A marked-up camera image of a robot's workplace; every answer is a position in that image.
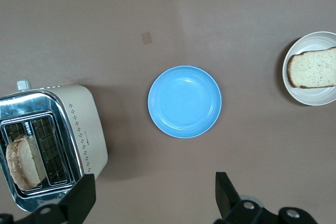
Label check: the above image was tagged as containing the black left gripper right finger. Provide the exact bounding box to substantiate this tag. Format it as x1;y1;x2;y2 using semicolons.
213;172;319;224

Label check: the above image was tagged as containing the light-crust rounded bread slice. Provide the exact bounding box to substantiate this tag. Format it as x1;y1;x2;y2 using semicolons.
5;134;48;191

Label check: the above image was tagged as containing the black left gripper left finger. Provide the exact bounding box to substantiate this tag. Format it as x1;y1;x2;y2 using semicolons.
0;173;96;224

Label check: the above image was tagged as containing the beige round plate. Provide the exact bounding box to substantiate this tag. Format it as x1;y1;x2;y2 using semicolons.
282;31;336;106

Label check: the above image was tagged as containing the dark-crust speckled bread slice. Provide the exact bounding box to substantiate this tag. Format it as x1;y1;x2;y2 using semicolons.
287;46;336;89

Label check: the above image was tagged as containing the small brown tape patch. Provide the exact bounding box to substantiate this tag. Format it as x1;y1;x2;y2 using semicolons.
141;31;153;45

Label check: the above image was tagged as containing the blue round plate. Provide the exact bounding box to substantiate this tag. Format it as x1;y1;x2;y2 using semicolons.
147;65;223;139

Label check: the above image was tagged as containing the beige chrome-top toaster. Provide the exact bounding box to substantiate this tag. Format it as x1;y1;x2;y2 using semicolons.
0;78;109;213

